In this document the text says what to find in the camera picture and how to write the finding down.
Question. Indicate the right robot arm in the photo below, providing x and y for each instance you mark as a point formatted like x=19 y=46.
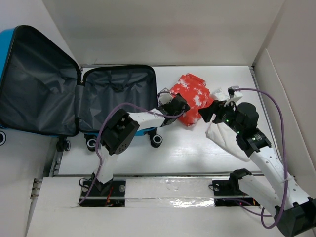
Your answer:
x=293 y=210

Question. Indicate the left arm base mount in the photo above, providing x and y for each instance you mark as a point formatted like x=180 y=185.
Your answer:
x=111 y=195

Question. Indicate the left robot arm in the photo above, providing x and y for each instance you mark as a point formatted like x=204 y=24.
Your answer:
x=121 y=126

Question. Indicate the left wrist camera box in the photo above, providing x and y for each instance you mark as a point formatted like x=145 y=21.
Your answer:
x=164 y=97

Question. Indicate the blue hard-shell suitcase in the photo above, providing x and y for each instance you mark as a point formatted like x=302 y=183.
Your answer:
x=43 y=91

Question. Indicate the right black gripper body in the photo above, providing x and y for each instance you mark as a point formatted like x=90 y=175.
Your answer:
x=225 y=114

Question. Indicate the white tissue pack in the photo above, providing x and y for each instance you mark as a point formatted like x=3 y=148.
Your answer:
x=219 y=94

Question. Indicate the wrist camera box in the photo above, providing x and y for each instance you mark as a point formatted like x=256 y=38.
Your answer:
x=234 y=94
x=164 y=97

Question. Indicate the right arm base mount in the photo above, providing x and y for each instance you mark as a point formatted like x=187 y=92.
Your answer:
x=227 y=196

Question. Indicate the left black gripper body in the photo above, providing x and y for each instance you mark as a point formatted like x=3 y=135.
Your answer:
x=164 y=105

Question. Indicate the red white patterned cloth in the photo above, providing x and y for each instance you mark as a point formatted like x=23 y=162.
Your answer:
x=193 y=89

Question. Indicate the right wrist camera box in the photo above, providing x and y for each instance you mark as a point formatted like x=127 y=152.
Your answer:
x=234 y=94

